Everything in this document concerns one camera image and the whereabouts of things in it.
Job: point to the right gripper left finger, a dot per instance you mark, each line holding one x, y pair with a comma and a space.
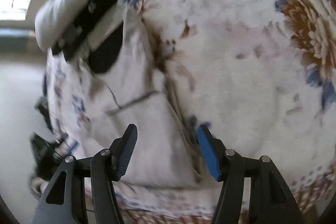
63, 200

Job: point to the beige fleece garment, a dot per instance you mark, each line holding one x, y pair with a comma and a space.
134, 91

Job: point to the white gloved left hand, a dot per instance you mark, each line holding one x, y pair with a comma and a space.
53, 18

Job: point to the floral fleece blanket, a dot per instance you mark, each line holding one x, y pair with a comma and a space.
260, 74

